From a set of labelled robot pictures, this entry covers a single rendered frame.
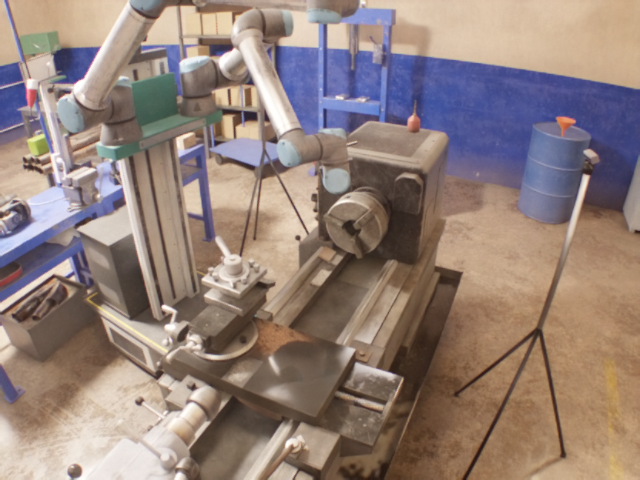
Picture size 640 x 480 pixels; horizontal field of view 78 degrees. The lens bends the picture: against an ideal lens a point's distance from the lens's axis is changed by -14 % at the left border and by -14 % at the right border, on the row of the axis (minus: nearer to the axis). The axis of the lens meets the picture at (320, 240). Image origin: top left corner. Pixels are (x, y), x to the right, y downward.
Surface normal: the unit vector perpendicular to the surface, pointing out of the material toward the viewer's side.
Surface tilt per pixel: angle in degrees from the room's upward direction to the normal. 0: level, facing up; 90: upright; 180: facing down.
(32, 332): 90
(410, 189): 90
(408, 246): 90
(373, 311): 0
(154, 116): 90
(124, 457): 0
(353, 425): 0
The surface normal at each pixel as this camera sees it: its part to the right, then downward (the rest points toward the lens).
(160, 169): 0.84, 0.28
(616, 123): -0.43, 0.46
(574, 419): 0.00, -0.86
